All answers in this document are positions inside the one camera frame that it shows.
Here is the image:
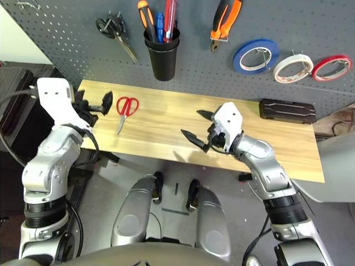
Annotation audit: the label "black plastic cup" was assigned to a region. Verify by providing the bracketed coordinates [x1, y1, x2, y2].
[143, 27, 181, 82]

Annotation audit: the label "black right robot foot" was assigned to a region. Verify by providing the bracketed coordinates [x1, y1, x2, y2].
[186, 178, 201, 213]

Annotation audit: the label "orange black screwdriver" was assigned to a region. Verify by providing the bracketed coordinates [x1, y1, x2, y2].
[137, 0, 158, 42]

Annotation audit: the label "red handled scissors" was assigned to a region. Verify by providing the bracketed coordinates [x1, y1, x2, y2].
[115, 96, 140, 136]

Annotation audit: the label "blue tape roll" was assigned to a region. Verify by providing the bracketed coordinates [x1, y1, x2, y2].
[232, 38, 280, 75]

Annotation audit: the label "black left robot foot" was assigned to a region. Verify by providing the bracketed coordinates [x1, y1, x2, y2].
[151, 171, 164, 204]

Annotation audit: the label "silver left robot leg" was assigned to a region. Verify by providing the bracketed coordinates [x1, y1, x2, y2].
[110, 177, 156, 247]

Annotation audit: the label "red tape roll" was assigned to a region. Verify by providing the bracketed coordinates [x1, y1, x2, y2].
[312, 55, 352, 82]

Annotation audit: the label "long grey floor tape strip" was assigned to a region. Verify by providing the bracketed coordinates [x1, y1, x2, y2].
[162, 207, 190, 217]

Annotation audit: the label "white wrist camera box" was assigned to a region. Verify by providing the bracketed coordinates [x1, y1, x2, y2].
[211, 102, 244, 153]
[37, 78, 93, 133]

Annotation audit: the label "orange black pliers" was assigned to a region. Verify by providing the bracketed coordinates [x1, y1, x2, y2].
[210, 0, 244, 53]

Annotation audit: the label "silver right robot leg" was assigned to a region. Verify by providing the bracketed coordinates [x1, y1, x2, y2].
[195, 185, 232, 263]

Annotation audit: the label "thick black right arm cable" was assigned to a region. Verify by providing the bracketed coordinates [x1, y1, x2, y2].
[242, 216, 271, 266]

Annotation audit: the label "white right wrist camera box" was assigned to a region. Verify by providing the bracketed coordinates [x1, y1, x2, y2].
[211, 102, 244, 153]

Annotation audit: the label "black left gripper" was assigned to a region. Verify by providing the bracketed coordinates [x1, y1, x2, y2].
[70, 90, 114, 126]

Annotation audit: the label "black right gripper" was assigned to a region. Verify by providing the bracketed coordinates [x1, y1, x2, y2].
[180, 110, 231, 154]

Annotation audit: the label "black handled scissors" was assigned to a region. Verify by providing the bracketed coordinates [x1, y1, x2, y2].
[95, 12, 139, 63]

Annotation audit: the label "silver robot leg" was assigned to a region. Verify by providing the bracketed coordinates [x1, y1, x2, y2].
[110, 177, 156, 247]
[195, 185, 232, 263]

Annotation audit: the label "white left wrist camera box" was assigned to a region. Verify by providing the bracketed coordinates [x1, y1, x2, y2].
[37, 78, 93, 133]

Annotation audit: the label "grey perforated pegboard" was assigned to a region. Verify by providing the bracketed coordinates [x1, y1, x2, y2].
[0, 0, 355, 120]

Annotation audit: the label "white sneaker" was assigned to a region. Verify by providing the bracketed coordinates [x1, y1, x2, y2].
[245, 254, 263, 266]

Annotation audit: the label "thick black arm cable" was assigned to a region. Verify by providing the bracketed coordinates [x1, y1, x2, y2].
[0, 87, 38, 167]
[242, 216, 271, 266]

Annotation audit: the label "bent wire pegboard hook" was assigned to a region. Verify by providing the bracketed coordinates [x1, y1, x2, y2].
[17, 1, 39, 11]

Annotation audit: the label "white tape roll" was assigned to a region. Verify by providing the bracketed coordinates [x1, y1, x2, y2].
[273, 54, 314, 85]

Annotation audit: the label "black robot foot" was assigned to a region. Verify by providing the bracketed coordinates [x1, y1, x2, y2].
[151, 171, 164, 204]
[186, 178, 201, 213]

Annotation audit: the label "black tool case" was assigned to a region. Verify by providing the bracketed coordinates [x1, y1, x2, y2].
[259, 98, 317, 125]

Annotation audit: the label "black ribbed hard case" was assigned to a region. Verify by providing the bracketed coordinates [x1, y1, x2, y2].
[0, 69, 34, 134]

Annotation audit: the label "large white rounded cabinet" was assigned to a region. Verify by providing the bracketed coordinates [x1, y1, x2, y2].
[291, 138, 355, 204]

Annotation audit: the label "olive grey robot torso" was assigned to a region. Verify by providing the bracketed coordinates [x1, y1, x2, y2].
[0, 243, 236, 266]

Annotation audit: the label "thin black left wrist cable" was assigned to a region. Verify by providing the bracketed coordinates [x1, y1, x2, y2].
[80, 129, 101, 164]

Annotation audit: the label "blue handled screwdriver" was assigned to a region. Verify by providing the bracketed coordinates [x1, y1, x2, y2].
[155, 13, 166, 44]

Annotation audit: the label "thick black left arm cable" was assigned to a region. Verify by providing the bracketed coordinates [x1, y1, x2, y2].
[0, 87, 38, 167]

